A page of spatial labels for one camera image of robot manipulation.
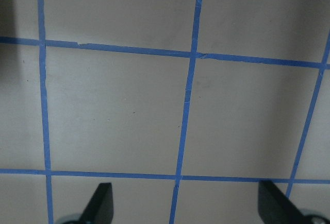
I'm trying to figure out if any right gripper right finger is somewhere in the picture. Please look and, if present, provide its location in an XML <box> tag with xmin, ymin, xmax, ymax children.
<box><xmin>257</xmin><ymin>180</ymin><xmax>312</xmax><ymax>224</ymax></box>

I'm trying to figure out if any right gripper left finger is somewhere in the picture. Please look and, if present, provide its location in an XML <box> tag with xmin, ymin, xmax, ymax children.
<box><xmin>78</xmin><ymin>183</ymin><xmax>113</xmax><ymax>224</ymax></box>

